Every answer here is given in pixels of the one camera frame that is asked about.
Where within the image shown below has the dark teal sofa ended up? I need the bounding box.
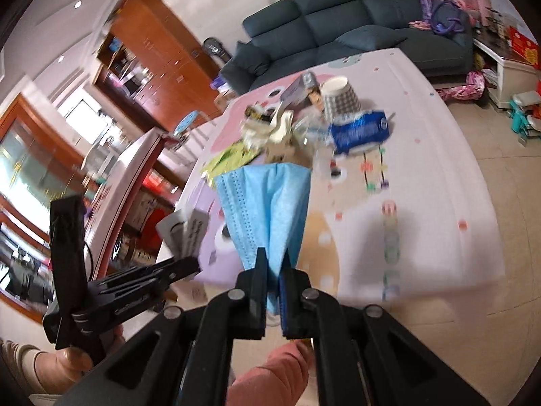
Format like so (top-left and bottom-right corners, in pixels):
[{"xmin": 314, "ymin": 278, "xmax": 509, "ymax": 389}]
[{"xmin": 220, "ymin": 0, "xmax": 473, "ymax": 94}]

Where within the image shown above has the white side table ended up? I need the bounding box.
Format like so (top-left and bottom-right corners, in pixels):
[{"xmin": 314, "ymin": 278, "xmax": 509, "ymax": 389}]
[{"xmin": 473, "ymin": 30, "xmax": 538, "ymax": 110}]

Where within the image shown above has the yellow green wrapper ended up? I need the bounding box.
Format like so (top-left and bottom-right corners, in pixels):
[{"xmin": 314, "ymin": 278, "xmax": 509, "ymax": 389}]
[{"xmin": 201, "ymin": 140, "xmax": 261, "ymax": 188}]

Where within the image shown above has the blue foil wrapper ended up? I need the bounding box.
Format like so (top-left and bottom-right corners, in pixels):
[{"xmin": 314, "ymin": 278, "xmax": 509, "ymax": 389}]
[{"xmin": 329, "ymin": 110, "xmax": 391, "ymax": 154}]

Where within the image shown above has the teal stepper machine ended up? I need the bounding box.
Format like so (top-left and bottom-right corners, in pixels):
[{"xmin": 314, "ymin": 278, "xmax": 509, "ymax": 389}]
[{"xmin": 510, "ymin": 91, "xmax": 540, "ymax": 147}]

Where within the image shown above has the wooden cabinet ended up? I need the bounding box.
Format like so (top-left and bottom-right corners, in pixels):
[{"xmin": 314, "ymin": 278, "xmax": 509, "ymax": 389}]
[{"xmin": 94, "ymin": 0, "xmax": 221, "ymax": 132}]

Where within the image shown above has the silver earplugs box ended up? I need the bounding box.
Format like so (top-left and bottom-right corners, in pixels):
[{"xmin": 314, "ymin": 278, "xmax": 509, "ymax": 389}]
[{"xmin": 281, "ymin": 71, "xmax": 319, "ymax": 109}]

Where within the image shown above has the white paper card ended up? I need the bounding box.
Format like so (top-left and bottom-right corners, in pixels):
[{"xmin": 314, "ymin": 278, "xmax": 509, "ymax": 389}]
[{"xmin": 156, "ymin": 209, "xmax": 209, "ymax": 260}]

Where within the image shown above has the blue face mask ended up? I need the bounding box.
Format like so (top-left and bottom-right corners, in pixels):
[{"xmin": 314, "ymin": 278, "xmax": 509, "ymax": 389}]
[{"xmin": 215, "ymin": 163, "xmax": 311, "ymax": 314}]

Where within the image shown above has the pink patterned bag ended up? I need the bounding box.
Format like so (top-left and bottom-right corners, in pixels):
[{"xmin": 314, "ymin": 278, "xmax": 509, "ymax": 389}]
[{"xmin": 437, "ymin": 71, "xmax": 486, "ymax": 102}]

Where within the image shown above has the purple bag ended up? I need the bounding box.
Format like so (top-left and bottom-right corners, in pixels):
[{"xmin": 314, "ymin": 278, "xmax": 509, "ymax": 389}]
[{"xmin": 408, "ymin": 0, "xmax": 466, "ymax": 37}]

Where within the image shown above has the pink trouser leg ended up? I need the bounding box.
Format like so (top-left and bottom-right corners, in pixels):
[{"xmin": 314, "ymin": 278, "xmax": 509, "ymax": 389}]
[{"xmin": 226, "ymin": 339, "xmax": 314, "ymax": 405}]

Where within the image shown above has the left hand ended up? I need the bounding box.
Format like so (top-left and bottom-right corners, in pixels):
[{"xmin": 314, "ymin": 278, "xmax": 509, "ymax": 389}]
[{"xmin": 25, "ymin": 324, "xmax": 126, "ymax": 394}]

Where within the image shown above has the red gift box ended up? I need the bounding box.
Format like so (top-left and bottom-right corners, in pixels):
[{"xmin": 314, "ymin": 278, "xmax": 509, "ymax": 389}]
[{"xmin": 509, "ymin": 27, "xmax": 540, "ymax": 70}]

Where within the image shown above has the cartoon printed tablecloth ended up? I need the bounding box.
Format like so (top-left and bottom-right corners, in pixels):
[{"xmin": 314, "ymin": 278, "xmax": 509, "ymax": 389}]
[{"xmin": 180, "ymin": 49, "xmax": 505, "ymax": 311}]

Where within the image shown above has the checkered paper cup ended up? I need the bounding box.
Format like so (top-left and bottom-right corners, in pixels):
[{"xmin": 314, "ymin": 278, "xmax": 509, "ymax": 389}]
[{"xmin": 320, "ymin": 76, "xmax": 361, "ymax": 123}]

